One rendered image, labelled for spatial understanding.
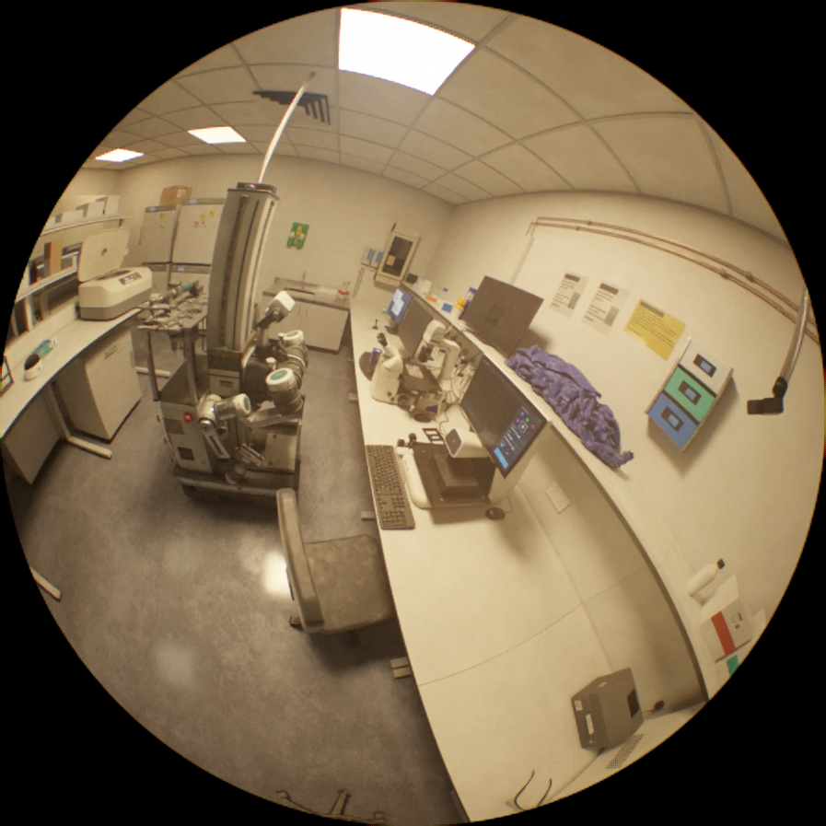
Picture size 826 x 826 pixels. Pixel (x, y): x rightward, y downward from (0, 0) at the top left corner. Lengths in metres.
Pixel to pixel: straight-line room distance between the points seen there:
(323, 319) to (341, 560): 2.96
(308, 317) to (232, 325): 2.39
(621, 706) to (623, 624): 0.40
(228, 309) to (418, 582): 1.27
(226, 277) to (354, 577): 1.32
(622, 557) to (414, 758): 1.48
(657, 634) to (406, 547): 1.17
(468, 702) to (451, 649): 0.21
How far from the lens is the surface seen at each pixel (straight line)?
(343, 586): 1.13
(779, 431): 1.35
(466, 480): 1.05
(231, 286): 1.16
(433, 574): 0.96
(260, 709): 1.63
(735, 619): 1.18
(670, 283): 1.53
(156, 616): 1.79
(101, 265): 2.85
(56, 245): 2.64
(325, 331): 3.55
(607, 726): 1.27
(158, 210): 4.31
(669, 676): 1.49
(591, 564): 1.34
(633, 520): 0.97
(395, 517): 0.99
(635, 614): 1.35
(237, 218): 1.12
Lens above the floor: 1.56
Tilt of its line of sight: 31 degrees down
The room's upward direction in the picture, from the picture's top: 25 degrees clockwise
